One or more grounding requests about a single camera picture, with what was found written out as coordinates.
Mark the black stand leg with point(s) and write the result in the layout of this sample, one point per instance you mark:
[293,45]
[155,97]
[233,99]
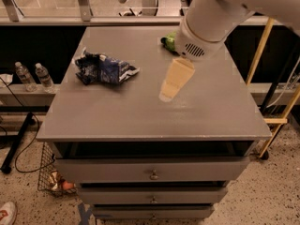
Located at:
[5,168]

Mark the metal railing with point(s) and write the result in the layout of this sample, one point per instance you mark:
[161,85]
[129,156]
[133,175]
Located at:
[91,12]

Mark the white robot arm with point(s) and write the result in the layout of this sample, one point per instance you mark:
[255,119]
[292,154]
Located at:
[231,13]

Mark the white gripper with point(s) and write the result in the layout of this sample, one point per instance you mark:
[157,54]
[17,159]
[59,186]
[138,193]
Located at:
[194,44]

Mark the right clear water bottle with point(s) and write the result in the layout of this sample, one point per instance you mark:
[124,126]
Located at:
[45,78]

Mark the white sneaker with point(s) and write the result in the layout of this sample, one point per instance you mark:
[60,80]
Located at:
[8,213]

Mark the black wire basket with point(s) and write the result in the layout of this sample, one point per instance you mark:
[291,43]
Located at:
[49,179]

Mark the grey drawer cabinet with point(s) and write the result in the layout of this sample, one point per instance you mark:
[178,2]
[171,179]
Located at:
[132,155]

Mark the green chip bag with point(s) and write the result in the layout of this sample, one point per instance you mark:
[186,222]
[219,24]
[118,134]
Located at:
[168,41]

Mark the clear water bottle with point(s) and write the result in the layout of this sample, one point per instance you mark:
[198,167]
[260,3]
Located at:
[45,78]
[25,76]

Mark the blue chip bag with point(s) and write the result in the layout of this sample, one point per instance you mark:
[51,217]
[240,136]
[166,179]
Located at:
[99,67]

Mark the left clear water bottle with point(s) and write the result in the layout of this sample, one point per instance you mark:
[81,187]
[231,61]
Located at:
[25,76]

